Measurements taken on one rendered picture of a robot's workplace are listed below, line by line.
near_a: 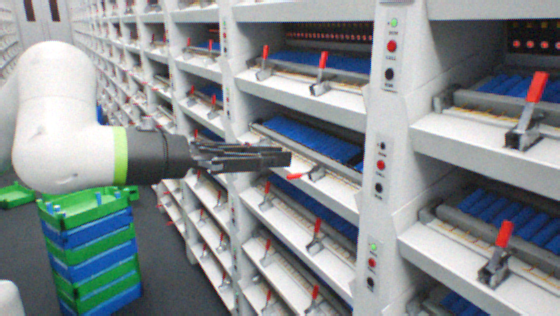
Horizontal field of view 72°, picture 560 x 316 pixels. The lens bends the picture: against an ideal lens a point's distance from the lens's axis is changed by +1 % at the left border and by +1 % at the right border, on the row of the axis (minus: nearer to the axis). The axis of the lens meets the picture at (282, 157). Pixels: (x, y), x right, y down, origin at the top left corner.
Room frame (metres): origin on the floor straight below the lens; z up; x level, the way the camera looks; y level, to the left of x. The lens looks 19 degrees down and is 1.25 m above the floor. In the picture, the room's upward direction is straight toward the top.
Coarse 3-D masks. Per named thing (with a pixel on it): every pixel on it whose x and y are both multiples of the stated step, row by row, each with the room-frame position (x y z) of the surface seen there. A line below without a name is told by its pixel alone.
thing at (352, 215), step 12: (264, 108) 1.24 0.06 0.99; (276, 108) 1.26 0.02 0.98; (240, 120) 1.20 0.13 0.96; (252, 120) 1.22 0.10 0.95; (264, 120) 1.24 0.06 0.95; (324, 120) 1.07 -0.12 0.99; (240, 132) 1.20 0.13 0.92; (324, 132) 1.05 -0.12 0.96; (360, 132) 0.93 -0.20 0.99; (276, 168) 0.97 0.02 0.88; (288, 168) 0.91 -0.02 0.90; (300, 168) 0.90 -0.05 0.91; (288, 180) 0.93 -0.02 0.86; (300, 180) 0.86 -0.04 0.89; (324, 180) 0.81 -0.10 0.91; (312, 192) 0.82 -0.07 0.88; (324, 192) 0.77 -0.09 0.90; (336, 192) 0.76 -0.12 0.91; (348, 192) 0.75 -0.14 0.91; (360, 192) 0.67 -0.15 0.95; (324, 204) 0.79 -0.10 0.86; (336, 204) 0.74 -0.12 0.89; (348, 204) 0.71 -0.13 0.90; (360, 204) 0.67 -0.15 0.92; (348, 216) 0.71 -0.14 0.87
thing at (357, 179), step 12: (252, 132) 1.17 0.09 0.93; (264, 132) 1.12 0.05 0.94; (288, 144) 0.99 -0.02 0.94; (312, 156) 0.89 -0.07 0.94; (324, 156) 0.87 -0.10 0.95; (336, 168) 0.81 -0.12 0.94; (348, 168) 0.79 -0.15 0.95; (336, 180) 0.79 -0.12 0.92; (348, 180) 0.78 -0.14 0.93; (360, 180) 0.74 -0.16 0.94
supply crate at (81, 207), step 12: (84, 192) 1.60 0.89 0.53; (108, 192) 1.66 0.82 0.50; (120, 192) 1.60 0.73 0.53; (36, 204) 1.44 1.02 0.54; (60, 204) 1.51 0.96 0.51; (72, 204) 1.55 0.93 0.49; (84, 204) 1.56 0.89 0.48; (96, 204) 1.56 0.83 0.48; (108, 204) 1.48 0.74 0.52; (120, 204) 1.52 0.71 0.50; (48, 216) 1.38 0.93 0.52; (60, 216) 1.33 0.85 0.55; (72, 216) 1.36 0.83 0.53; (84, 216) 1.40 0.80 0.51; (96, 216) 1.43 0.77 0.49; (60, 228) 1.32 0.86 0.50
